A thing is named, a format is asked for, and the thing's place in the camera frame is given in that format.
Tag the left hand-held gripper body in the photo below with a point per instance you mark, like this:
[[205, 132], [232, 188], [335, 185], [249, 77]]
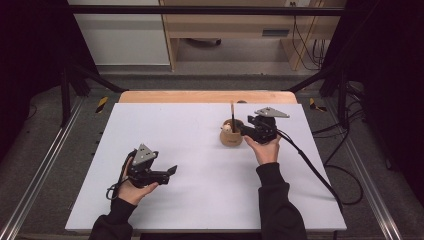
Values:
[[143, 156]]

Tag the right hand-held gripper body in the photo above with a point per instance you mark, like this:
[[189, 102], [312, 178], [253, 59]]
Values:
[[265, 128]]

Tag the black brush with wooden end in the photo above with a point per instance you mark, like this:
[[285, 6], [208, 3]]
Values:
[[233, 116]]

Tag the round wooden pen holder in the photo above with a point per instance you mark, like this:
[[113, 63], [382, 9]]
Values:
[[230, 140]]

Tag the person's right hand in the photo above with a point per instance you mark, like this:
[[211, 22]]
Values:
[[266, 153]]

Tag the person's left hand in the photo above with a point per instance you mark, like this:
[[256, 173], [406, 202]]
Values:
[[133, 193]]

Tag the small cream figurine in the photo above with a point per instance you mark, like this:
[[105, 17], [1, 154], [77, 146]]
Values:
[[227, 128]]

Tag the white board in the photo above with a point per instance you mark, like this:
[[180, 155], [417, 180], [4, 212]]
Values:
[[206, 200]]

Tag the yellow clamp right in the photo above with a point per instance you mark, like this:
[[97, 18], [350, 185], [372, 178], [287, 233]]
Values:
[[315, 106]]

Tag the wooden table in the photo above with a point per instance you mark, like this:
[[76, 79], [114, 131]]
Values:
[[186, 96]]

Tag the light wooden desk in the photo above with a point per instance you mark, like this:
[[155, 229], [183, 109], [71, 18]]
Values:
[[233, 25]]

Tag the white cabinet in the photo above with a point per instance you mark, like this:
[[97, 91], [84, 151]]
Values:
[[123, 36]]

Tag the dark curtain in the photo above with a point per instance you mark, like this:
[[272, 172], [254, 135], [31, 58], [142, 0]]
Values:
[[30, 66], [393, 83]]

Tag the black metal frame strut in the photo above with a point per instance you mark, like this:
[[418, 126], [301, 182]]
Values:
[[341, 96], [66, 96]]

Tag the aluminium rail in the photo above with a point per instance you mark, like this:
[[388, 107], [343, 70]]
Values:
[[370, 186], [40, 173]]

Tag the black horizontal frame bar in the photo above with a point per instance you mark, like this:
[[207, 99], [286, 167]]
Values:
[[200, 10]]

